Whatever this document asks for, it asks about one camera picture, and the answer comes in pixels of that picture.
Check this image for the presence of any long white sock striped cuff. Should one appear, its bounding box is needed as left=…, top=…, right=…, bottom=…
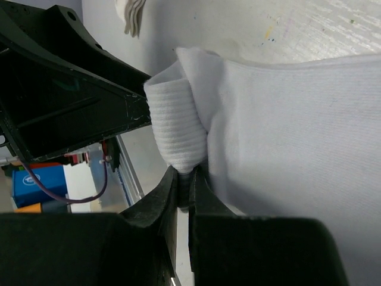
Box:
left=144, top=48, right=380, bottom=285

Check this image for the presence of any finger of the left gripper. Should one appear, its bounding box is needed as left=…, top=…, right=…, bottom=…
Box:
left=1, top=1, right=150, bottom=96

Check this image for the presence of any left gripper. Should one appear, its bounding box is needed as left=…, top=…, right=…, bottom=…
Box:
left=1, top=32, right=151, bottom=173

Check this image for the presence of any blue box in background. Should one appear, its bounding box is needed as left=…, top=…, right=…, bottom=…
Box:
left=11, top=163, right=68, bottom=209

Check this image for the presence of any cream sock with black stripes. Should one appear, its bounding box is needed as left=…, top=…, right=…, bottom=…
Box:
left=114, top=0, right=146, bottom=38

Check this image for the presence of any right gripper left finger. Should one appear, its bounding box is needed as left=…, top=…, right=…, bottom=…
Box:
left=1, top=167, right=177, bottom=285

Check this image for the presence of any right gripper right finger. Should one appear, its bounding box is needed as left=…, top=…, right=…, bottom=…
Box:
left=189, top=167, right=348, bottom=285

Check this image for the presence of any aluminium frame rail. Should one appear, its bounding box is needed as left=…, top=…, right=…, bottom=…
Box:
left=116, top=136, right=181, bottom=285

